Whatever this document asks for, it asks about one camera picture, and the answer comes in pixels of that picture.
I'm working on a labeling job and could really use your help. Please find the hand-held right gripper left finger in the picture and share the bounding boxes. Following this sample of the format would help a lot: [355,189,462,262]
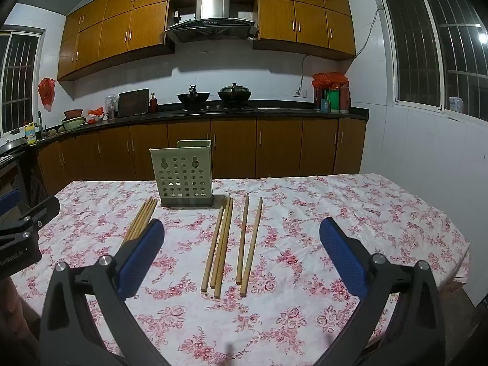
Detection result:
[40,219,168,366]

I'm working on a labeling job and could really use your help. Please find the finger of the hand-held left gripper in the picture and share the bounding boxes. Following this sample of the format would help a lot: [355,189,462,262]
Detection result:
[0,188,22,218]
[0,197,61,245]

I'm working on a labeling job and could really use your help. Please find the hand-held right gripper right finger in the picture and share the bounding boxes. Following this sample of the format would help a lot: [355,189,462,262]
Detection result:
[313,217,447,366]

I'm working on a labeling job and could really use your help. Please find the wooden chopstick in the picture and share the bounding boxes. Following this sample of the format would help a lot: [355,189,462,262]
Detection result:
[236,193,250,286]
[126,197,155,242]
[136,199,160,238]
[210,197,232,291]
[240,197,264,298]
[201,206,225,292]
[121,197,152,243]
[214,198,234,300]
[131,198,157,241]

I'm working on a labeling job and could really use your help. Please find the green perforated utensil holder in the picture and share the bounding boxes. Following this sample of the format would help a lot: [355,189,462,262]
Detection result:
[149,140,215,208]

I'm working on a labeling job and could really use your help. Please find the grey metal pan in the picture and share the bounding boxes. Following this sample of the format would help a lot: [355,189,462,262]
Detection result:
[0,137,28,153]

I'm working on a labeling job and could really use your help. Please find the floral tablecloth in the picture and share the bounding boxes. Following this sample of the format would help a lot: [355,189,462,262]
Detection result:
[11,173,471,366]

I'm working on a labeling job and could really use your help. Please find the red plastic bag on hook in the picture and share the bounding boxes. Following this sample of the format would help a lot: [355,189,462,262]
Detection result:
[37,78,56,112]

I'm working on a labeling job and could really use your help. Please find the small barred window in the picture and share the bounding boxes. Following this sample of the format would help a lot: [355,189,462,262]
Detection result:
[0,30,42,138]

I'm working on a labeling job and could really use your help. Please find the clear plastic jar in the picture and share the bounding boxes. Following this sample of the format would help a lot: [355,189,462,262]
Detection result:
[105,95,120,119]

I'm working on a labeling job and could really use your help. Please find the wooden lower cabinets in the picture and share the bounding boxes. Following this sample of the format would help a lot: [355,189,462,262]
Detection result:
[36,117,367,184]

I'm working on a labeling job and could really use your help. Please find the dark cutting board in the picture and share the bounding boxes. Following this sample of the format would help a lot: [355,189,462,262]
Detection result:
[117,88,150,117]

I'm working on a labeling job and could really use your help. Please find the black kitchen countertop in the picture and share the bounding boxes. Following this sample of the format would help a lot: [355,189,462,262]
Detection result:
[23,106,370,149]

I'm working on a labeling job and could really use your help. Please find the gas stove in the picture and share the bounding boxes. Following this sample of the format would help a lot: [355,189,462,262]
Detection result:
[171,104,257,113]

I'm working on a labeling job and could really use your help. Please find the red bag over thermoses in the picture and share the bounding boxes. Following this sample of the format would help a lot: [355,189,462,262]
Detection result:
[311,72,349,89]

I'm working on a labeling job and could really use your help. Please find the black wok with glass lid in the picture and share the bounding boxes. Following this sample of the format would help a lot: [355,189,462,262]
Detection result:
[218,83,252,106]

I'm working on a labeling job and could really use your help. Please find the large barred window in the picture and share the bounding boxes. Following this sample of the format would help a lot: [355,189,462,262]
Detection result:
[381,0,488,120]

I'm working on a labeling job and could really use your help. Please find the steel range hood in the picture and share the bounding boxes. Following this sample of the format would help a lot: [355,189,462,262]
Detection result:
[164,0,257,43]

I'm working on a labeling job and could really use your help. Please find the black wok with handle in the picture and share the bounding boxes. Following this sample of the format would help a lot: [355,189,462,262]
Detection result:
[177,84,211,108]

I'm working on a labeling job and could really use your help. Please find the wall cable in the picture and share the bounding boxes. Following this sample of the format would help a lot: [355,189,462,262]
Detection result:
[299,5,384,92]

